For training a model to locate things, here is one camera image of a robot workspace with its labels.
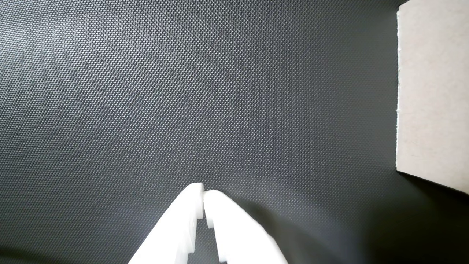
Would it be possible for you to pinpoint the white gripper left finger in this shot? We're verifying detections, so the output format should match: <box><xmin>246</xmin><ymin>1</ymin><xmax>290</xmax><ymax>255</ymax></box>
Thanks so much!
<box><xmin>128</xmin><ymin>183</ymin><xmax>204</xmax><ymax>264</ymax></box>

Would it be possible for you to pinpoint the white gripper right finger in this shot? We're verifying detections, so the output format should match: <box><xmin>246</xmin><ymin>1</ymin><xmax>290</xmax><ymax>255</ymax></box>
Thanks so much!
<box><xmin>203</xmin><ymin>190</ymin><xmax>288</xmax><ymax>264</ymax></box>

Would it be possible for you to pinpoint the small open cardboard box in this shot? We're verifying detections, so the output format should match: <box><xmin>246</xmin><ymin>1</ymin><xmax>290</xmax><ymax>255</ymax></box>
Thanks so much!
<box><xmin>396</xmin><ymin>0</ymin><xmax>469</xmax><ymax>195</ymax></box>

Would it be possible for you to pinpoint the dark grey textured mat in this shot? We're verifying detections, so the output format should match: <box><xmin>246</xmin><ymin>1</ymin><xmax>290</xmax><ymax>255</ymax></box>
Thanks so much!
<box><xmin>0</xmin><ymin>0</ymin><xmax>469</xmax><ymax>264</ymax></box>

